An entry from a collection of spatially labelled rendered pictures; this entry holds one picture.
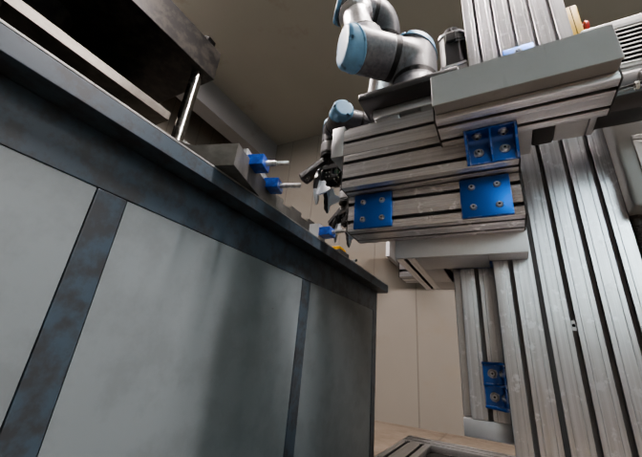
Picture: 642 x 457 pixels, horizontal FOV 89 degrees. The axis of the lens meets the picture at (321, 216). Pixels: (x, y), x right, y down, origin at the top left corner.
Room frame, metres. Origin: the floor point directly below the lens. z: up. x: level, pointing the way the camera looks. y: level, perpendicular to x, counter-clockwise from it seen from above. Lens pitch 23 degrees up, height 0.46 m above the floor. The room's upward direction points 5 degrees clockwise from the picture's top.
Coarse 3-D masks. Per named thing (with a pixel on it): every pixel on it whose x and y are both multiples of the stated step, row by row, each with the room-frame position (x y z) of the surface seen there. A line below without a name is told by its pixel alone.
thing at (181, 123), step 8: (192, 72) 1.35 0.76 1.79; (200, 72) 1.35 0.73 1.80; (192, 80) 1.34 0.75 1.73; (200, 80) 1.37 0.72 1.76; (192, 88) 1.35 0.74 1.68; (184, 96) 1.35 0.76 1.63; (192, 96) 1.35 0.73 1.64; (184, 104) 1.34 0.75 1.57; (192, 104) 1.36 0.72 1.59; (184, 112) 1.35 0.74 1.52; (176, 120) 1.35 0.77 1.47; (184, 120) 1.35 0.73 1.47; (176, 128) 1.34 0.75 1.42; (184, 128) 1.36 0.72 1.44; (176, 136) 1.34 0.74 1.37
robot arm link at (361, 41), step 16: (352, 0) 0.71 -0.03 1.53; (368, 0) 0.73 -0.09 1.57; (336, 16) 0.77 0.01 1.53; (352, 16) 0.67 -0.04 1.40; (368, 16) 0.67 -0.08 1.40; (352, 32) 0.56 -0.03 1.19; (368, 32) 0.56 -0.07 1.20; (384, 32) 0.58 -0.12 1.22; (352, 48) 0.58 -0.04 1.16; (368, 48) 0.58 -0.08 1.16; (384, 48) 0.58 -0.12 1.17; (352, 64) 0.62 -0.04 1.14; (368, 64) 0.61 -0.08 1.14; (384, 64) 0.61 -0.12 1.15
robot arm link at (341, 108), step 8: (336, 104) 0.86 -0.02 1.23; (344, 104) 0.86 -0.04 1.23; (336, 112) 0.86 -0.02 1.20; (344, 112) 0.86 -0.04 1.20; (352, 112) 0.87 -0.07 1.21; (360, 112) 0.89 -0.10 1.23; (328, 120) 0.93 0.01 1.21; (336, 120) 0.89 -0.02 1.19; (344, 120) 0.89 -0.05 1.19; (352, 120) 0.90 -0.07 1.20; (360, 120) 0.90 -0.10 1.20; (328, 128) 0.95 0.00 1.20
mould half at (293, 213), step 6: (276, 204) 0.90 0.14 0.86; (282, 204) 0.92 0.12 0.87; (282, 210) 0.92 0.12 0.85; (288, 210) 0.95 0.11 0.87; (294, 210) 0.98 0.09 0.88; (294, 216) 0.98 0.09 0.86; (300, 216) 1.01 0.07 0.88; (300, 222) 1.01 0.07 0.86; (306, 222) 1.04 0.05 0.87; (312, 222) 1.08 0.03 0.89; (306, 228) 1.05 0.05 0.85
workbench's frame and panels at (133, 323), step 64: (0, 64) 0.32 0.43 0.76; (0, 128) 0.36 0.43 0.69; (64, 128) 0.41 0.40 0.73; (128, 128) 0.44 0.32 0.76; (0, 192) 0.39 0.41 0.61; (64, 192) 0.44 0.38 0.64; (128, 192) 0.52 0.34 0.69; (192, 192) 0.62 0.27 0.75; (0, 256) 0.41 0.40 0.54; (64, 256) 0.47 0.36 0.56; (128, 256) 0.55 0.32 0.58; (192, 256) 0.66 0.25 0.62; (256, 256) 0.82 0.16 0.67; (320, 256) 1.07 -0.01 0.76; (0, 320) 0.44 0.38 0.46; (64, 320) 0.50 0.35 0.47; (128, 320) 0.58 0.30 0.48; (192, 320) 0.69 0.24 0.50; (256, 320) 0.86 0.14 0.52; (320, 320) 1.15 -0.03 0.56; (0, 384) 0.46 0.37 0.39; (64, 384) 0.52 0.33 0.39; (128, 384) 0.61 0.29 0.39; (192, 384) 0.72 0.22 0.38; (256, 384) 0.89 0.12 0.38; (320, 384) 1.18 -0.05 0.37; (0, 448) 0.48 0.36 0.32; (64, 448) 0.55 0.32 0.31; (128, 448) 0.63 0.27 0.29; (192, 448) 0.75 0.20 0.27; (256, 448) 0.92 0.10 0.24; (320, 448) 1.20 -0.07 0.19
